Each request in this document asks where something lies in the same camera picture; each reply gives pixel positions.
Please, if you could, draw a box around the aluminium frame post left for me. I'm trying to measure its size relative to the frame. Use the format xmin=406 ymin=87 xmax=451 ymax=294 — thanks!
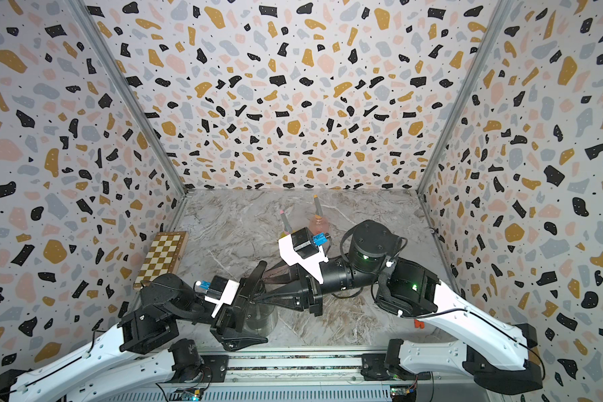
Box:
xmin=68 ymin=1 xmax=187 ymax=198

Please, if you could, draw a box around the black spray nozzle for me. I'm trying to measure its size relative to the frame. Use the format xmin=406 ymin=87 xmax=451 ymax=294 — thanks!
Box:
xmin=232 ymin=261 xmax=267 ymax=315

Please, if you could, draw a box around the dark smoky spray bottle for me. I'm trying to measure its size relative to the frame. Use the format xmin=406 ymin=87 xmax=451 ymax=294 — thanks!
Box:
xmin=244 ymin=303 xmax=278 ymax=338

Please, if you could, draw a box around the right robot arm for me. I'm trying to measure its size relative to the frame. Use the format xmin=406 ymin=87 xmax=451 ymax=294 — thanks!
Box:
xmin=253 ymin=219 xmax=546 ymax=395

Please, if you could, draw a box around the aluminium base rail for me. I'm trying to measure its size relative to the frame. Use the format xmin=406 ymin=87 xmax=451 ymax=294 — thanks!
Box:
xmin=119 ymin=347 xmax=489 ymax=401

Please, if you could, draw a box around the wooden chess board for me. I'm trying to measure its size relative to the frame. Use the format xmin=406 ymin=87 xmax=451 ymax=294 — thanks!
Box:
xmin=133 ymin=231 xmax=189 ymax=290

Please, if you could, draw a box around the aluminium frame post right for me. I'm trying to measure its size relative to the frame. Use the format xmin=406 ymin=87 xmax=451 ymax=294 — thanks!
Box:
xmin=416 ymin=0 xmax=514 ymax=196

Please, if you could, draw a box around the grey pink spray nozzle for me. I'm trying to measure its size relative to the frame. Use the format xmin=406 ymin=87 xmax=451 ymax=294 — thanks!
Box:
xmin=280 ymin=209 xmax=291 ymax=235

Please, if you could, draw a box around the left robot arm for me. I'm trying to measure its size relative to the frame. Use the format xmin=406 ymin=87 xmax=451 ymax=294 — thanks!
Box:
xmin=0 ymin=273 xmax=268 ymax=401

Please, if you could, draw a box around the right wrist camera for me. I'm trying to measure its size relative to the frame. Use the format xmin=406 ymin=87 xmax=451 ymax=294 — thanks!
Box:
xmin=278 ymin=228 xmax=328 ymax=284

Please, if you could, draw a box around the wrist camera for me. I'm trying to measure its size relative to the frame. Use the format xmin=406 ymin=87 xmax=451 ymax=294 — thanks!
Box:
xmin=278 ymin=228 xmax=328 ymax=284
xmin=195 ymin=276 xmax=240 ymax=318

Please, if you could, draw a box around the pink transparent spray bottle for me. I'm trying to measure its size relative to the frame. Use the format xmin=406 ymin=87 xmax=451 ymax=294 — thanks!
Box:
xmin=308 ymin=214 xmax=330 ymax=236

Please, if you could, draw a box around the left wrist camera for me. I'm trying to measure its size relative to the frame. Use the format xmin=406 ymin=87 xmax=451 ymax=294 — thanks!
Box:
xmin=195 ymin=276 xmax=240 ymax=318

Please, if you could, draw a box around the grey yellow spray nozzle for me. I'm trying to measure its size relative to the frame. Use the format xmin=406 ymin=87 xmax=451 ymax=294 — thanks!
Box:
xmin=313 ymin=195 xmax=323 ymax=217

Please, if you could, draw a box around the aluminium frame post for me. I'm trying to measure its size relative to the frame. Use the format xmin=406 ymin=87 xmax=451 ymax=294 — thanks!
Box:
xmin=416 ymin=0 xmax=514 ymax=196
xmin=68 ymin=1 xmax=187 ymax=198

